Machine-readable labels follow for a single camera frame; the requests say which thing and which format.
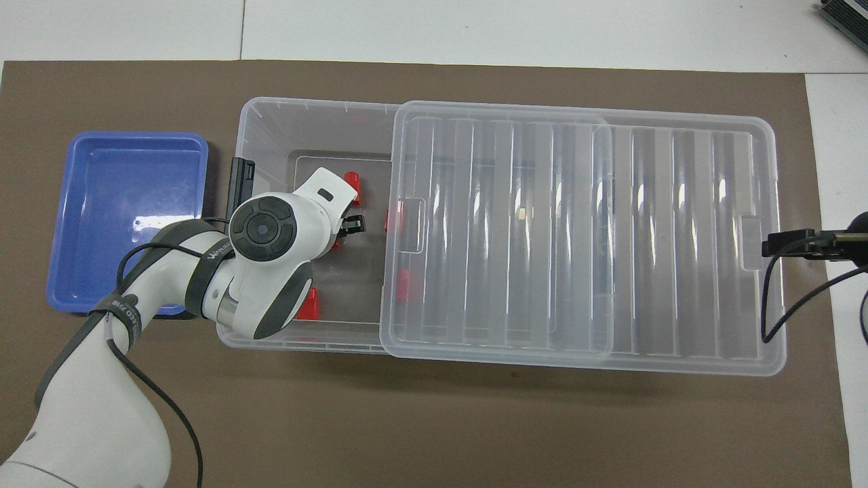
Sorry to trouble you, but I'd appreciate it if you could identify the dark box latch handle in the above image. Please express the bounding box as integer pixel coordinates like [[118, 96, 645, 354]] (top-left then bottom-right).
[[227, 157, 256, 224]]

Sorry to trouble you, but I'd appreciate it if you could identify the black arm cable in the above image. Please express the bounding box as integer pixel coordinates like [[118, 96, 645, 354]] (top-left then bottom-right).
[[761, 237, 868, 344], [88, 217, 235, 488]]

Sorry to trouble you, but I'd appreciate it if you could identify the blue plastic tray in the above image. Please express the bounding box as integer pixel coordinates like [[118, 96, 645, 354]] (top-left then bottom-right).
[[46, 131, 210, 317]]

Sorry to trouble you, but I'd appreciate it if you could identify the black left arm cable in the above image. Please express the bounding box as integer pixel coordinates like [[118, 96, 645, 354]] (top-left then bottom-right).
[[88, 217, 235, 488]]

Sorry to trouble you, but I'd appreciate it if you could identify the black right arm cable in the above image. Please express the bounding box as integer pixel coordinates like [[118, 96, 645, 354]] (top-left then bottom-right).
[[761, 237, 868, 344]]

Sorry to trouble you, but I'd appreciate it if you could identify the brown table mat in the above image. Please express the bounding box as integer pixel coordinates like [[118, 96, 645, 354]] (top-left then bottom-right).
[[0, 60, 854, 488]]

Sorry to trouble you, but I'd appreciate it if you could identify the clear plastic storage box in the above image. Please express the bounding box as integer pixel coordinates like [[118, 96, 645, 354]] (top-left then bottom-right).
[[217, 97, 614, 357]]

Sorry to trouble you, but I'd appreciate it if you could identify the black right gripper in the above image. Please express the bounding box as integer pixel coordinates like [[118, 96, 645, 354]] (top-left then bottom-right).
[[762, 212, 868, 262]]

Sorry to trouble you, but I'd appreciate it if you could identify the grey finned metal device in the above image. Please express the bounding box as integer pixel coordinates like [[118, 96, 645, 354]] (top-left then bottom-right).
[[817, 0, 868, 52]]

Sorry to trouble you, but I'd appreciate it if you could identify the clear ribbed box lid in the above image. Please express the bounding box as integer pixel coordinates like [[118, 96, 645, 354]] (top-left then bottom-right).
[[380, 100, 787, 375]]

